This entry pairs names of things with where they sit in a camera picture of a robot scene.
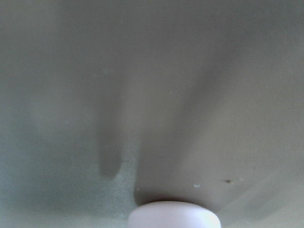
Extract pink cup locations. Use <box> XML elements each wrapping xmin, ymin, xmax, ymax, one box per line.
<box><xmin>127</xmin><ymin>201</ymin><xmax>221</xmax><ymax>228</ymax></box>

